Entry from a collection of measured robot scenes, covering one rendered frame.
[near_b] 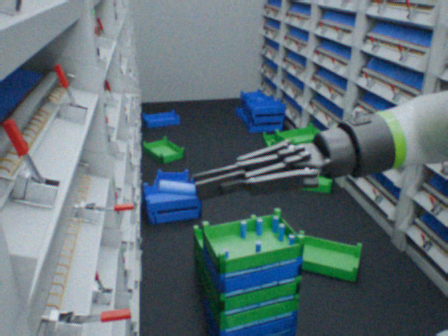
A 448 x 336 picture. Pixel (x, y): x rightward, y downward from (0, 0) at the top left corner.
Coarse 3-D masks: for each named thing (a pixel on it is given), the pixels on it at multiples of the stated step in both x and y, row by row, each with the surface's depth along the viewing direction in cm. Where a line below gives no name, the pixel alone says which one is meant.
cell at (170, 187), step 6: (162, 180) 62; (162, 186) 61; (168, 186) 62; (174, 186) 62; (180, 186) 62; (186, 186) 62; (192, 186) 63; (162, 192) 62; (168, 192) 62; (174, 192) 62; (180, 192) 62; (186, 192) 62; (192, 192) 62
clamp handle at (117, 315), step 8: (104, 312) 52; (112, 312) 52; (120, 312) 52; (128, 312) 52; (72, 320) 51; (80, 320) 52; (88, 320) 52; (96, 320) 52; (104, 320) 52; (112, 320) 52; (120, 320) 52
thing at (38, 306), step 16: (80, 176) 84; (64, 208) 72; (64, 224) 68; (64, 256) 63; (48, 272) 57; (48, 288) 55; (64, 288) 58; (32, 304) 51; (48, 304) 54; (32, 320) 49
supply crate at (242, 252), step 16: (208, 224) 148; (224, 224) 152; (240, 224) 154; (256, 224) 157; (272, 224) 159; (208, 240) 144; (224, 240) 152; (240, 240) 152; (256, 240) 152; (272, 240) 152; (288, 240) 152; (224, 256) 133; (240, 256) 135; (256, 256) 137; (272, 256) 139; (288, 256) 142; (224, 272) 135
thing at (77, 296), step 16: (80, 160) 90; (96, 160) 90; (112, 160) 91; (96, 176) 91; (96, 192) 85; (80, 224) 73; (96, 224) 75; (80, 240) 69; (96, 240) 71; (80, 256) 66; (96, 256) 67; (64, 272) 62; (80, 272) 63; (80, 288) 60; (64, 304) 56; (80, 304) 57
